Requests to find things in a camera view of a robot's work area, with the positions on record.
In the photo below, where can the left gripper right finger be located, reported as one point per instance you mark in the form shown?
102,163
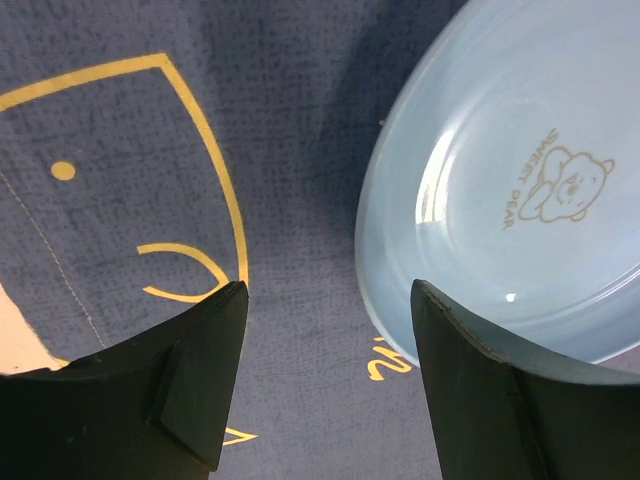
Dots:
503,407

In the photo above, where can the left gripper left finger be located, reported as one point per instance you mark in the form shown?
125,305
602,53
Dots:
154,406

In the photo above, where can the light blue plastic plate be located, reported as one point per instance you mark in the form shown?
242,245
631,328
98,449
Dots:
507,176

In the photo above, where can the blue cloth placemat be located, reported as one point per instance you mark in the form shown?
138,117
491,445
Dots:
153,152

